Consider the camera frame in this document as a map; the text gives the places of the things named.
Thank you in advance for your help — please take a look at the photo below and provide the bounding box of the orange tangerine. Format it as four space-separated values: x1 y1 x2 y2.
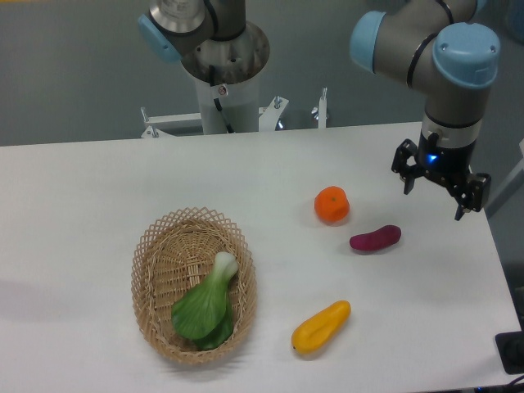
314 186 350 223

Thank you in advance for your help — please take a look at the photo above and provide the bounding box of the purple sweet potato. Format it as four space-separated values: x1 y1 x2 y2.
349 224 402 252

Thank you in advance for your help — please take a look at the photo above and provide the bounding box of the woven wicker basket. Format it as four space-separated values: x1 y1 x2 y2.
131 207 257 365

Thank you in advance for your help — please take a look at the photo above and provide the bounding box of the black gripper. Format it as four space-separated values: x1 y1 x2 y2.
391 132 491 221

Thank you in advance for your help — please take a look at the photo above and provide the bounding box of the white metal mounting frame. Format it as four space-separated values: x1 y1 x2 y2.
141 87 330 138

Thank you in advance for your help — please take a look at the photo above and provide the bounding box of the yellow mango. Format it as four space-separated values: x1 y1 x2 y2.
291 300 352 355

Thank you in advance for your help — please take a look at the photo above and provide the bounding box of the black cable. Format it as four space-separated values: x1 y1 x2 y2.
207 65 236 134

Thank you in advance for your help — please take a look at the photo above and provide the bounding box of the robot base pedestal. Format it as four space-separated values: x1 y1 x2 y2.
138 1 270 134

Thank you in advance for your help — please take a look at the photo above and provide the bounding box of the green bok choy vegetable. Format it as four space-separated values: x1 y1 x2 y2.
171 251 238 350

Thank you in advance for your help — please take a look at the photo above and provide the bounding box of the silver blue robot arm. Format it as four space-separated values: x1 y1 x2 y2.
350 1 500 220

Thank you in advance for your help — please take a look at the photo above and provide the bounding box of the black device at edge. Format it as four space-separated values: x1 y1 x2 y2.
495 331 523 375

